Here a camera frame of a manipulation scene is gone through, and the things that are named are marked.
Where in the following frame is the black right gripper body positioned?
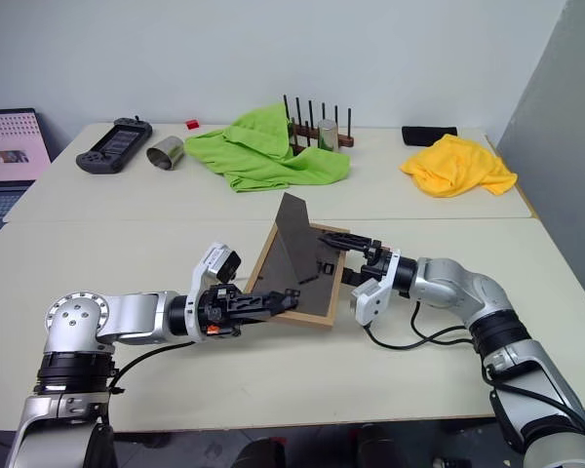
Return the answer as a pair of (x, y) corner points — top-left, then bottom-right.
(362, 239), (395, 281)

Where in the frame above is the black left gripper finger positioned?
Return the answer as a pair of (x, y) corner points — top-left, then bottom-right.
(240, 304), (299, 327)
(242, 288), (303, 310)

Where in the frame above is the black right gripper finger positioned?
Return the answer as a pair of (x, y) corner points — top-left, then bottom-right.
(340, 266), (371, 290)
(319, 231), (372, 254)

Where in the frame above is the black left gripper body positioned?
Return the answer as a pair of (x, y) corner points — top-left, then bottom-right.
(198, 284), (249, 341)

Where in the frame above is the wooden picture frame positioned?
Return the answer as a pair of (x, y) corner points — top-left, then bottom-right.
(243, 191), (352, 332)

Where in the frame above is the wooden rack with black pegs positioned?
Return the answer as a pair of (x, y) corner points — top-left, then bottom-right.
(282, 94), (357, 153)

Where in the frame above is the closed steel cup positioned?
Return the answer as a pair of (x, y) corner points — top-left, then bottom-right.
(317, 118), (342, 151)

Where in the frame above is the yellow cloth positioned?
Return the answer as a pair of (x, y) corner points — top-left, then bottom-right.
(399, 134), (520, 199)

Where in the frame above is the green cloth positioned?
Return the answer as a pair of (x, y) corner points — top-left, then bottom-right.
(183, 102), (353, 194)

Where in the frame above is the black padded roll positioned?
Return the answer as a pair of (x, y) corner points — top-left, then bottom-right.
(401, 125), (459, 147)

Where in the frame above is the open steel cup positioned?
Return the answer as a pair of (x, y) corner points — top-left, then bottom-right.
(145, 136), (186, 173)

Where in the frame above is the black handheld game console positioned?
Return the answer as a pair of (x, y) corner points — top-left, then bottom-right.
(74, 115), (154, 176)

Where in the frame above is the grey partition panel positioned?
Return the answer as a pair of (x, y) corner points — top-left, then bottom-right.
(495, 0), (585, 326)

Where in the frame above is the open laptop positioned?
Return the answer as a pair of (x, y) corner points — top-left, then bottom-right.
(0, 107), (54, 254)

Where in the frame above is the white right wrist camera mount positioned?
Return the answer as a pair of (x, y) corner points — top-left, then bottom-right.
(349, 250), (404, 327)

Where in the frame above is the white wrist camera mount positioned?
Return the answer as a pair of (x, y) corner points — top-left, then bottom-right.
(349, 250), (404, 327)
(183, 241), (244, 342)

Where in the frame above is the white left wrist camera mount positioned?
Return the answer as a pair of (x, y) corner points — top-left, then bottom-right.
(183, 241), (244, 342)

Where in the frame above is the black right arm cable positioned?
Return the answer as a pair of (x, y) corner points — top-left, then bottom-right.
(363, 299), (475, 352)

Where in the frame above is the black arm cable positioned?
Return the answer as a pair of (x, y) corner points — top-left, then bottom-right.
(107, 340), (197, 395)
(363, 299), (475, 352)

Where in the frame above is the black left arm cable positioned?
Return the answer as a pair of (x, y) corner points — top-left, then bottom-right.
(107, 340), (197, 395)

